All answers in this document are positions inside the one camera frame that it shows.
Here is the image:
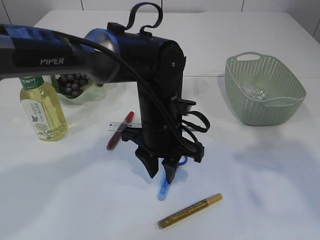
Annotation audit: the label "purple grape bunch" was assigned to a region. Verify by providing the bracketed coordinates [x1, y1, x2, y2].
[57, 73, 89, 99]

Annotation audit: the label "clear plastic ruler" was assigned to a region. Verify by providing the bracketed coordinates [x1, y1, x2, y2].
[107, 122, 142, 132]

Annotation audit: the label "gold glitter marker pen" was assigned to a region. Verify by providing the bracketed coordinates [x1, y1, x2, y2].
[157, 193, 223, 230]

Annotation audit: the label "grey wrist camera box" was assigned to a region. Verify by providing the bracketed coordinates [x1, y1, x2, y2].
[171, 96, 197, 116]

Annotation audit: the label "red marker pen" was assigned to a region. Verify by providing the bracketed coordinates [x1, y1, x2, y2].
[106, 111, 135, 151]

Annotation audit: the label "yellow tea bottle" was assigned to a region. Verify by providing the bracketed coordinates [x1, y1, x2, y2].
[19, 76, 68, 142]

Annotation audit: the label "green plastic woven basket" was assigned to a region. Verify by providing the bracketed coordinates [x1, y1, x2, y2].
[224, 52, 307, 126]

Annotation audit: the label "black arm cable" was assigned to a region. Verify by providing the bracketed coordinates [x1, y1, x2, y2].
[57, 2, 211, 153]

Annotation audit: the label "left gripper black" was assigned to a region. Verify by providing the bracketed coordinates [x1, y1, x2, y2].
[121, 124, 204, 184]

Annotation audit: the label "clear plastic sheet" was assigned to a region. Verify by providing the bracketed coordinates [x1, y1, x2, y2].
[240, 83, 268, 101]

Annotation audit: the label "blue capped scissors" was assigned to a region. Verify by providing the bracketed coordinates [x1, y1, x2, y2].
[157, 156, 188, 201]

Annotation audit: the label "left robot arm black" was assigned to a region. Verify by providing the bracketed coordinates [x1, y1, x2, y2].
[0, 23, 210, 182]

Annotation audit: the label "green wavy glass plate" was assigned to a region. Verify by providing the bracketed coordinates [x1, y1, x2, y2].
[49, 75, 107, 105]

